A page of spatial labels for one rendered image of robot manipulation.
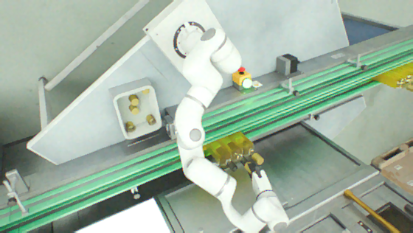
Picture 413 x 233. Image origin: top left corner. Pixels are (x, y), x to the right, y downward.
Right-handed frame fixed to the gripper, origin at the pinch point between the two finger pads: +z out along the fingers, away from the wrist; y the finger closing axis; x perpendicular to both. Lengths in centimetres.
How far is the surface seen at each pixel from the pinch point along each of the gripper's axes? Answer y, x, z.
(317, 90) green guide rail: 6, -51, 40
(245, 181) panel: -12.6, 1.2, 6.1
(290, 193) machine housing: -16.1, -16.4, -3.7
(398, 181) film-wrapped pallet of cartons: -239, -259, 148
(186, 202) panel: -12.5, 29.5, 2.4
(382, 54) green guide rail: 13, -97, 52
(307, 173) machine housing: -16.1, -29.1, 5.1
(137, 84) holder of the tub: 34, 39, 30
